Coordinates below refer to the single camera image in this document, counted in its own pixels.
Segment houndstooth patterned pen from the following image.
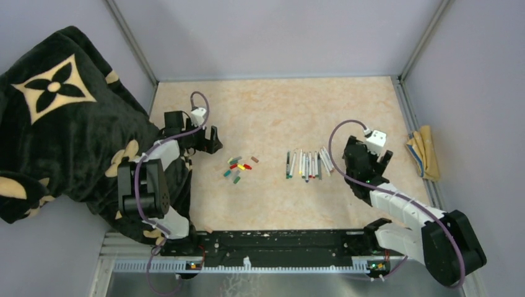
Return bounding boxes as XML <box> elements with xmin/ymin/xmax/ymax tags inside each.
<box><xmin>316</xmin><ymin>152</ymin><xmax>323</xmax><ymax>180</ymax></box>

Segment red cap white marker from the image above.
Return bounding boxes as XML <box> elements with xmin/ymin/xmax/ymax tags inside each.
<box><xmin>312</xmin><ymin>152</ymin><xmax>318</xmax><ymax>178</ymax></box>

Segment blue tip acrylic marker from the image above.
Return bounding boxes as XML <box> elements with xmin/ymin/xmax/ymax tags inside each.
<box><xmin>303</xmin><ymin>153</ymin><xmax>310</xmax><ymax>183</ymax></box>

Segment green cap white marker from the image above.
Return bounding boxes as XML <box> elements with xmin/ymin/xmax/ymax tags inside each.
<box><xmin>301</xmin><ymin>152</ymin><xmax>306</xmax><ymax>179</ymax></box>

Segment yellow cap white marker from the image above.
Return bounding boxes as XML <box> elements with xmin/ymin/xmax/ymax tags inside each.
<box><xmin>298</xmin><ymin>149</ymin><xmax>303</xmax><ymax>176</ymax></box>

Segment dark green ink pen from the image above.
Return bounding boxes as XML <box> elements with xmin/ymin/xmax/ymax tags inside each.
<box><xmin>285</xmin><ymin>151</ymin><xmax>290</xmax><ymax>179</ymax></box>

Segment red cap green-end marker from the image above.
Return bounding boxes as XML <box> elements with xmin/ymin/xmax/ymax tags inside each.
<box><xmin>308</xmin><ymin>152</ymin><xmax>315</xmax><ymax>179</ymax></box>

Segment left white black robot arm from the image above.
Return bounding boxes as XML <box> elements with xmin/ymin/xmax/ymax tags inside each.
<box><xmin>117</xmin><ymin>107</ymin><xmax>223</xmax><ymax>256</ymax></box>

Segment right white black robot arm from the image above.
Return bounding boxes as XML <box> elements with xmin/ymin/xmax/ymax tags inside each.
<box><xmin>342</xmin><ymin>136</ymin><xmax>487</xmax><ymax>286</ymax></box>

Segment yellow folded cloth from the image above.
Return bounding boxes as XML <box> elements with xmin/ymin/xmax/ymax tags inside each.
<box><xmin>406</xmin><ymin>125</ymin><xmax>440</xmax><ymax>182</ymax></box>

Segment black floral plush blanket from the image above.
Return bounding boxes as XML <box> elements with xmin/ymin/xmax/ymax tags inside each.
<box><xmin>0</xmin><ymin>25</ymin><xmax>194</xmax><ymax>247</ymax></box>

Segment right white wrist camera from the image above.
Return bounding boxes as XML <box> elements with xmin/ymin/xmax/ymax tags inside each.
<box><xmin>365</xmin><ymin>130</ymin><xmax>387</xmax><ymax>155</ymax></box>

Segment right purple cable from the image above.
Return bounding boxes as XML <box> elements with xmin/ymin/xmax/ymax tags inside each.
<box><xmin>328</xmin><ymin>119</ymin><xmax>467</xmax><ymax>288</ymax></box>

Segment purple cable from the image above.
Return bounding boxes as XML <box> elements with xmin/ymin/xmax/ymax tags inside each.
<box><xmin>328</xmin><ymin>119</ymin><xmax>467</xmax><ymax>288</ymax></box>
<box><xmin>134</xmin><ymin>90</ymin><xmax>210</xmax><ymax>297</ymax></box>

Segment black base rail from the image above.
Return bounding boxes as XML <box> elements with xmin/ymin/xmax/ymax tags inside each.
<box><xmin>160</xmin><ymin>229</ymin><xmax>398</xmax><ymax>273</ymax></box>

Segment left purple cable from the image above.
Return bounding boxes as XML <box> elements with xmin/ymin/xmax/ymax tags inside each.
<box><xmin>134</xmin><ymin>90</ymin><xmax>210</xmax><ymax>297</ymax></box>

